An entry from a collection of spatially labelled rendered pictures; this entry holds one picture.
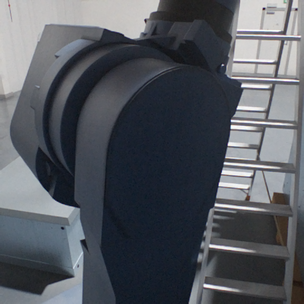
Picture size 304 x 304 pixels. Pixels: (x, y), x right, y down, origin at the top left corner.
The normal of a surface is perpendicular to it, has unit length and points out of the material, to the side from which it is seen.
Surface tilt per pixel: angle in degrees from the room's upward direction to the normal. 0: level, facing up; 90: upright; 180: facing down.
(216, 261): 0
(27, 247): 90
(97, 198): 82
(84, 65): 36
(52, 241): 90
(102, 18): 90
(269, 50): 90
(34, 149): 64
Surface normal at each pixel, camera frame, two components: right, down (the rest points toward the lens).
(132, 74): -0.31, -0.73
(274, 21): -0.26, 0.42
